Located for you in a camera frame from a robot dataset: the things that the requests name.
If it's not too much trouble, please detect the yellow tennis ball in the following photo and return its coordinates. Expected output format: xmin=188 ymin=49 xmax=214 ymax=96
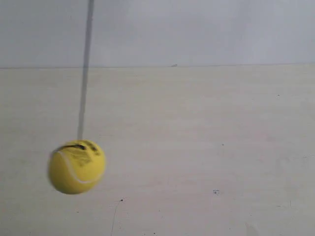
xmin=47 ymin=140 xmax=106 ymax=195

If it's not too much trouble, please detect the black hanging string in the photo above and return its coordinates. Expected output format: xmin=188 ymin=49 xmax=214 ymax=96
xmin=77 ymin=0 xmax=95 ymax=141

